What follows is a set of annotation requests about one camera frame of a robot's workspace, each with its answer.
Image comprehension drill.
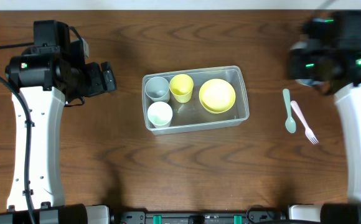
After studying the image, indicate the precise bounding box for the grey plastic cup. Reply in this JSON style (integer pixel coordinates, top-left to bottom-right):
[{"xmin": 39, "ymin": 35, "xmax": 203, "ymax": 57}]
[{"xmin": 145, "ymin": 77, "xmax": 170, "ymax": 103}]

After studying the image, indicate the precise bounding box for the white plastic cup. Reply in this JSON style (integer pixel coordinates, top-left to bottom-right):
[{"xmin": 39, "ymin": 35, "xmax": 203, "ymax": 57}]
[{"xmin": 148, "ymin": 101, "xmax": 173, "ymax": 128}]

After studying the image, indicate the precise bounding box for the pale green plastic spoon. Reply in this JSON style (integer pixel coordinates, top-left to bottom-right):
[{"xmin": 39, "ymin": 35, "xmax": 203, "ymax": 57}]
[{"xmin": 283, "ymin": 88, "xmax": 296, "ymax": 134}]

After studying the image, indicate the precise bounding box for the pink plastic fork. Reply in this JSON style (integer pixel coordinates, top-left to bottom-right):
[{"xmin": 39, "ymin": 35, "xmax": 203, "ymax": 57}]
[{"xmin": 291, "ymin": 101, "xmax": 319, "ymax": 144}]

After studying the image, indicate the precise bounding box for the clear plastic container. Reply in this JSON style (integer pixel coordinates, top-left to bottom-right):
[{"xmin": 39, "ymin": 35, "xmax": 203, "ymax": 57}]
[{"xmin": 142, "ymin": 65, "xmax": 250, "ymax": 135}]

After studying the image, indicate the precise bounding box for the yellow plastic cup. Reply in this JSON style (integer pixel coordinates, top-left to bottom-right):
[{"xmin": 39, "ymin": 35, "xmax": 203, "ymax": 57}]
[{"xmin": 169, "ymin": 74, "xmax": 194, "ymax": 103}]

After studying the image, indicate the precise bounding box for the yellow plastic bowl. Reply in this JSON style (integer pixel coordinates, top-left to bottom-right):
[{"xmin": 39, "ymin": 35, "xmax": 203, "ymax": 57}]
[{"xmin": 199, "ymin": 78, "xmax": 236, "ymax": 114}]

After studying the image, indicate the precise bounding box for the white bowl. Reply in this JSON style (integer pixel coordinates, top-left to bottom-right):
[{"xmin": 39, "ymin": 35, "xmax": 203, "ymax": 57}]
[{"xmin": 296, "ymin": 79, "xmax": 322, "ymax": 88}]

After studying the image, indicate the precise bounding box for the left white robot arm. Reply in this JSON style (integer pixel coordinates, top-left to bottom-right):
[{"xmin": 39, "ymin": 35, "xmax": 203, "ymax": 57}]
[{"xmin": 0, "ymin": 54, "xmax": 116, "ymax": 223}]

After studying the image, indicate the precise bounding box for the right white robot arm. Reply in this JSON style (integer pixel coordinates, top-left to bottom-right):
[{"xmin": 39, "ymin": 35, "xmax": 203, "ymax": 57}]
[{"xmin": 288, "ymin": 42, "xmax": 361, "ymax": 223}]

